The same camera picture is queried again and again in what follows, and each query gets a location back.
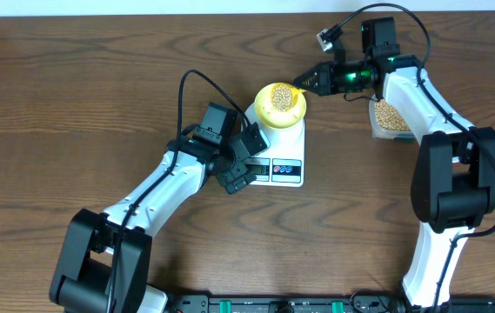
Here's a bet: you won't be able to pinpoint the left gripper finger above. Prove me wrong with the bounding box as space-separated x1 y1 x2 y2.
231 123 271 159
217 163 256 195

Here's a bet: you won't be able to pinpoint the pale yellow bowl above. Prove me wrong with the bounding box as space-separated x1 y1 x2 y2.
254 83 307 129

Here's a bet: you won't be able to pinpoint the yellow measuring scoop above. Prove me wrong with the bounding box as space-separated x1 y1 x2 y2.
271 83 304 112

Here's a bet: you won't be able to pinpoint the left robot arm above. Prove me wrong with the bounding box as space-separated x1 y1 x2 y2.
49 123 270 312

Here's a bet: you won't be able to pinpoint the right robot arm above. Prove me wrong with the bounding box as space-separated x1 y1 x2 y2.
294 17 495 312

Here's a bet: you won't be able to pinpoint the white digital kitchen scale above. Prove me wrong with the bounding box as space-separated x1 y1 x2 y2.
245 103 305 187

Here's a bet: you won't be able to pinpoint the soybeans in scoop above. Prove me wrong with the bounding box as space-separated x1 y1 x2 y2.
271 84 293 112

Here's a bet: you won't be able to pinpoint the soybeans in container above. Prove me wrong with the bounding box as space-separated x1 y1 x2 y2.
374 99 410 131

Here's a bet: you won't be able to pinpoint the clear plastic container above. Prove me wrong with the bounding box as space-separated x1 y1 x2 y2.
368 95 415 141

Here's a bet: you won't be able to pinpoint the right black cable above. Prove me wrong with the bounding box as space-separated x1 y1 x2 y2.
333 2 495 312

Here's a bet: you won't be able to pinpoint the black cable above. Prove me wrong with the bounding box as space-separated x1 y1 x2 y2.
333 2 495 312
103 69 255 313

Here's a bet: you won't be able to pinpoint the left black cable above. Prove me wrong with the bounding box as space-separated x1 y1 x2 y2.
103 69 255 313

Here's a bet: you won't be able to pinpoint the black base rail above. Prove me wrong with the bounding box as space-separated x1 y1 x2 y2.
159 294 495 313

